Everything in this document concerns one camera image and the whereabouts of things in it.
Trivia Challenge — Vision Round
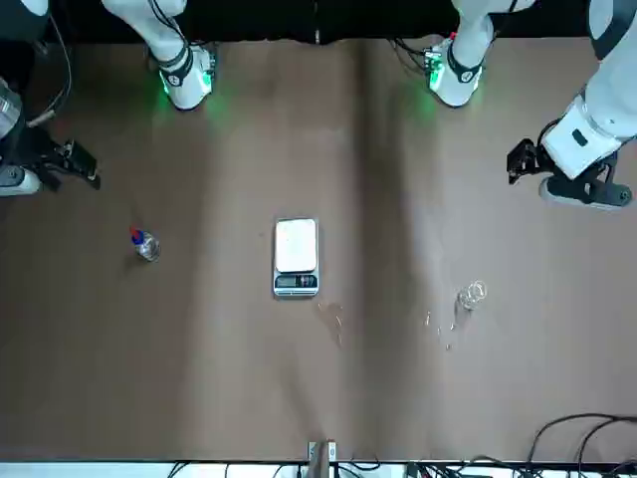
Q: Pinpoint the clear dropper bottle blue cap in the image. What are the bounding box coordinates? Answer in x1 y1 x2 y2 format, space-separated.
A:
130 230 161 264

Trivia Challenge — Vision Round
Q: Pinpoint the silver electronic balance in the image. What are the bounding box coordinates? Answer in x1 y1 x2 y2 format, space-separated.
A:
272 216 320 300

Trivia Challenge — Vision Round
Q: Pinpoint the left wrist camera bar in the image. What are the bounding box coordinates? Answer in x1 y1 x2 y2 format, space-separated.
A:
538 173 634 212

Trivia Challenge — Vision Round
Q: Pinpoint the clear glass bottle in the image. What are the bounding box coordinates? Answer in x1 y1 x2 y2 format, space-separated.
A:
457 279 490 312

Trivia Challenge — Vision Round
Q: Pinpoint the black left arm base cable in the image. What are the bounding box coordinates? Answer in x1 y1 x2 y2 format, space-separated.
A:
392 37 434 69

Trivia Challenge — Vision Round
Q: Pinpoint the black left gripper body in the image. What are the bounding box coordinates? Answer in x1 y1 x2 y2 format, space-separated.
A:
531 122 555 178

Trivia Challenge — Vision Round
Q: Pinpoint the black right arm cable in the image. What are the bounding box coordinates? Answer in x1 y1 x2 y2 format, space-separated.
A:
27 0 74 128

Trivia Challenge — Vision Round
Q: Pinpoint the white desk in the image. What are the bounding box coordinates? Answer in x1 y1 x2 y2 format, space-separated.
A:
0 461 637 478

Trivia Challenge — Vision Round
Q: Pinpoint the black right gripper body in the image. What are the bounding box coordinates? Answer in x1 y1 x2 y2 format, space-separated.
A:
0 120 65 176

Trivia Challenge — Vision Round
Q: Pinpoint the aluminium camera post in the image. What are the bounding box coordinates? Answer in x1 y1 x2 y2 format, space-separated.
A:
306 439 337 478

